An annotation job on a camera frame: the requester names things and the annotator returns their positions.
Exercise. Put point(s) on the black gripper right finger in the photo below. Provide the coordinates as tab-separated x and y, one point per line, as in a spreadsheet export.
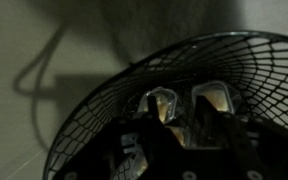
227	140

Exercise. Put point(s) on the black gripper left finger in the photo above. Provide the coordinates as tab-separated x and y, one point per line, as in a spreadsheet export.
154	140

